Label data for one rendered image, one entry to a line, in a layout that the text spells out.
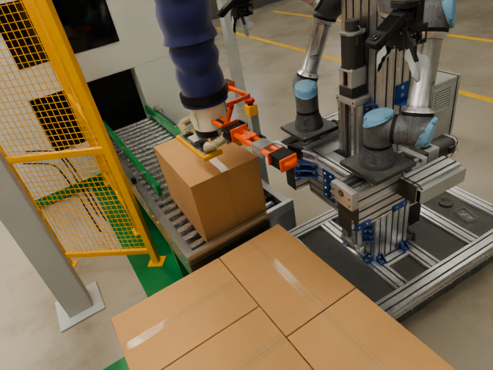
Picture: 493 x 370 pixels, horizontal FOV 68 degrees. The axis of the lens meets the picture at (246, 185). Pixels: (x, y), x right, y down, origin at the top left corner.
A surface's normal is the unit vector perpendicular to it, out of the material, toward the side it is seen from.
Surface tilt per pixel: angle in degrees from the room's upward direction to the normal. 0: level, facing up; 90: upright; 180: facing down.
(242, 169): 90
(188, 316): 0
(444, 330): 0
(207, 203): 90
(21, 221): 90
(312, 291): 0
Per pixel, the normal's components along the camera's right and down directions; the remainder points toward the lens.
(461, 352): -0.17, -0.81
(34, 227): 0.52, 0.40
